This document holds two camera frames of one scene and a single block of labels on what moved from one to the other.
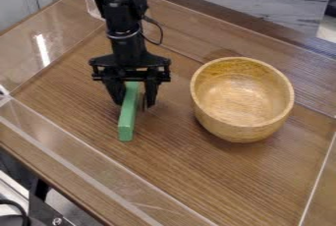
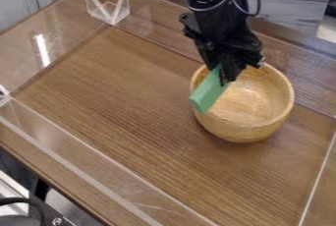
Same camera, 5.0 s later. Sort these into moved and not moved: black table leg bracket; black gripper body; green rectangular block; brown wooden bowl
Moved: green rectangular block; black gripper body
Not moved: brown wooden bowl; black table leg bracket
